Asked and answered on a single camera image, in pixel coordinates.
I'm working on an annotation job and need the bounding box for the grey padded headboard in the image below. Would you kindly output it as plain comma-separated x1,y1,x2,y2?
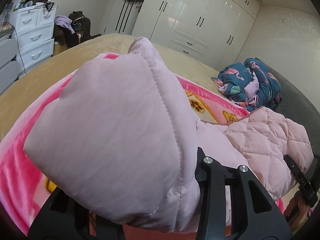
244,57,319,179

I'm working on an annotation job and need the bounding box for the white drawer chest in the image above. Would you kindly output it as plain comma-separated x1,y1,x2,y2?
9,4,57,74

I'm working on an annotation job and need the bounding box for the blue flamingo print quilt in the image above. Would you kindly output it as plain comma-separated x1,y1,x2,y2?
211,57,282,112

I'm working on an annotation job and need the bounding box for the black backpack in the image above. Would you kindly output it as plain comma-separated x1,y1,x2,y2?
69,11,101,43

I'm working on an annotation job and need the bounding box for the white glossy wardrobe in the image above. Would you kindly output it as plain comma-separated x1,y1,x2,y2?
132,0,260,70

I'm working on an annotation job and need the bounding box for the grey low cabinet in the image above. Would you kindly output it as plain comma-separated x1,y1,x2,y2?
0,25,20,93

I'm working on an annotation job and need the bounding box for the white bedroom door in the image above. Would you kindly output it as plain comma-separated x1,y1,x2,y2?
102,0,143,35

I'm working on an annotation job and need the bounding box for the purple garment pile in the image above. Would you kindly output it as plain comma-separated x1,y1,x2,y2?
54,15,75,34

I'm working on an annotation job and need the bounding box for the pink quilted jacket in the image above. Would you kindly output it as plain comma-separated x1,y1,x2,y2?
23,36,315,234

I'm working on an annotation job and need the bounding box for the beige bed cover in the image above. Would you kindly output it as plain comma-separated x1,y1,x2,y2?
0,32,221,140

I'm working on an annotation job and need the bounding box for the pink cartoon bear blanket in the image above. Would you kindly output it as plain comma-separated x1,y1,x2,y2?
0,52,286,237

